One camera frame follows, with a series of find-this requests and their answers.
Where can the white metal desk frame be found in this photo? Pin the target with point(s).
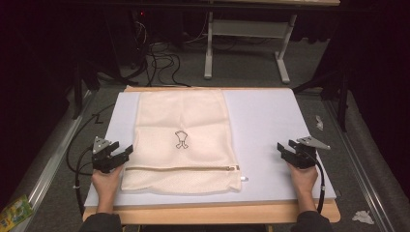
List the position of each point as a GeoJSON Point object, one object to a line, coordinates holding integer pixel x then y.
{"type": "Point", "coordinates": [248, 28]}

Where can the small crumpled white paper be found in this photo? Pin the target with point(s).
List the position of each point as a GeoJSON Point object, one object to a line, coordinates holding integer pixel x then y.
{"type": "Point", "coordinates": [319, 123]}

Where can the black stand leg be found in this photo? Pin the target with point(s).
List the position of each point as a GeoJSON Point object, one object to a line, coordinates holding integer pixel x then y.
{"type": "Point", "coordinates": [342, 103]}
{"type": "Point", "coordinates": [77, 93]}

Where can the cream mesh laundry bag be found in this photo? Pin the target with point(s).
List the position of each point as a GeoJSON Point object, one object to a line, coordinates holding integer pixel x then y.
{"type": "Point", "coordinates": [180, 116]}

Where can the wooden table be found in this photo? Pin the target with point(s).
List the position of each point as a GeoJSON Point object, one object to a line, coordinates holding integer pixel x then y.
{"type": "Point", "coordinates": [209, 214]}

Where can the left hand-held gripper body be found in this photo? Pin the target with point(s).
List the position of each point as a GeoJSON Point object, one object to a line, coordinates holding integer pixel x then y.
{"type": "Point", "coordinates": [102, 160]}

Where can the white foam board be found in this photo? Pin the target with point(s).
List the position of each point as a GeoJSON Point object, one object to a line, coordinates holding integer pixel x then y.
{"type": "Point", "coordinates": [267, 122]}

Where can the metal floor rail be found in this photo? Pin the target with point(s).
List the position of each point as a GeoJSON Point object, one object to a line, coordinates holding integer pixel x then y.
{"type": "Point", "coordinates": [48, 167]}
{"type": "Point", "coordinates": [354, 167]}

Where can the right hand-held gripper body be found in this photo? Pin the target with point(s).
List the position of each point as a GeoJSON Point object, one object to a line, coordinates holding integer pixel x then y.
{"type": "Point", "coordinates": [304, 158]}

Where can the person's right hand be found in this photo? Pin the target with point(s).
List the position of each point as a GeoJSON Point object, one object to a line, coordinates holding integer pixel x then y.
{"type": "Point", "coordinates": [304, 180]}

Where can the person's left hand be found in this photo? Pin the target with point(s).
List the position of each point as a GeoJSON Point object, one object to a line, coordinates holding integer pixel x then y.
{"type": "Point", "coordinates": [105, 183]}

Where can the green printed packet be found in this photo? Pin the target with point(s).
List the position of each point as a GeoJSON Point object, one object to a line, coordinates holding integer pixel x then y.
{"type": "Point", "coordinates": [14, 214]}

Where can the large crumpled white tissue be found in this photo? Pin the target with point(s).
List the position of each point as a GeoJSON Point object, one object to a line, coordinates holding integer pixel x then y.
{"type": "Point", "coordinates": [363, 217]}

